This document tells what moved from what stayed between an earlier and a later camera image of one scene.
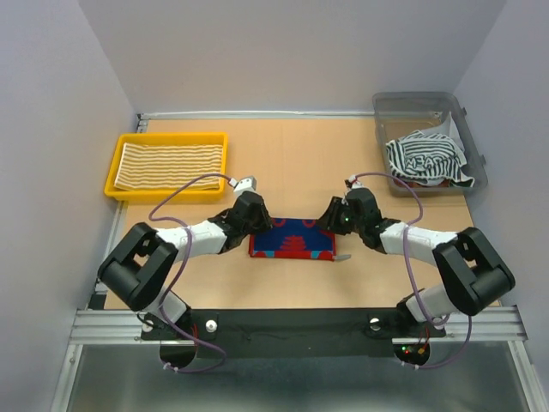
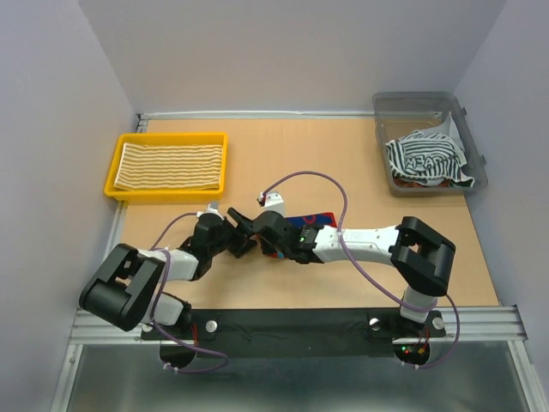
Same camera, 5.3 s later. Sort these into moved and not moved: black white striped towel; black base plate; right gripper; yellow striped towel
Moved: right gripper
Not moved: yellow striped towel; black base plate; black white striped towel
